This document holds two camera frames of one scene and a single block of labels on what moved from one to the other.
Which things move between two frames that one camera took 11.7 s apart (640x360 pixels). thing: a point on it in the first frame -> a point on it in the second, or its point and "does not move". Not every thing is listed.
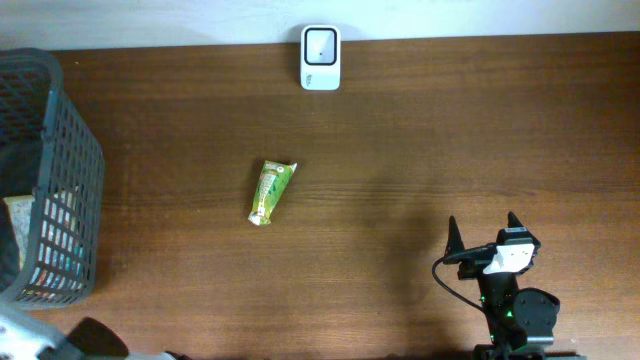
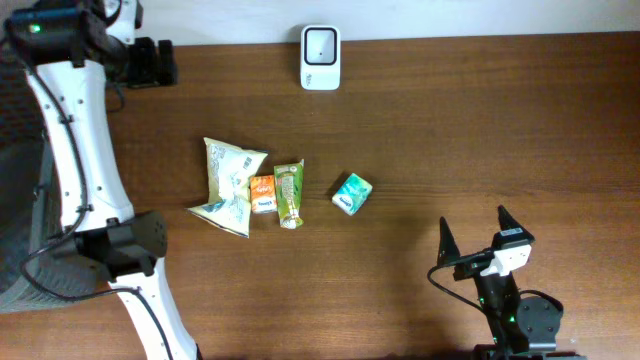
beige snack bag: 21,209 -> 230,171
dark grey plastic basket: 49,151 does not move
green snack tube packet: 274,180 -> 288,182
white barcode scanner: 320,58 does not move
